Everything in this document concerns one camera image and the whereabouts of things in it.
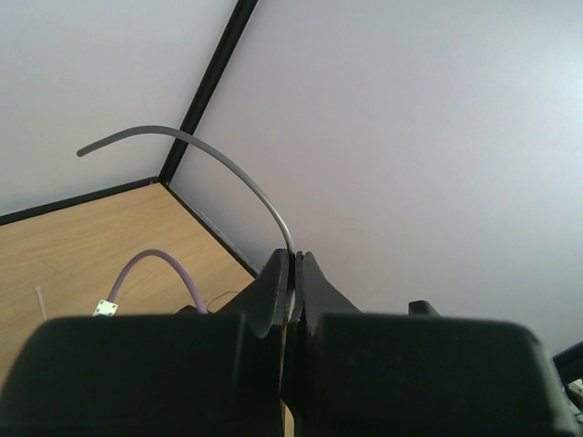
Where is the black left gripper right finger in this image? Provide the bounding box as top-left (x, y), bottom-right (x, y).
top-left (281, 253), bottom-right (578, 436)

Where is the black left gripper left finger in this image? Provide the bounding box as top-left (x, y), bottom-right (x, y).
top-left (1, 249), bottom-right (290, 436)

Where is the grey wire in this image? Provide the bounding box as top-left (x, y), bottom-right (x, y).
top-left (76, 125), bottom-right (297, 254)

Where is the white zip tie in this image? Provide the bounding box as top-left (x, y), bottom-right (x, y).
top-left (35, 286), bottom-right (48, 321)

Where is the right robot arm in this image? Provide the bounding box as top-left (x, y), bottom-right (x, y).
top-left (408, 300), bottom-right (582, 413)

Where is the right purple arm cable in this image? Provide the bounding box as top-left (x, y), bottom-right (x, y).
top-left (105, 249), bottom-right (210, 316)

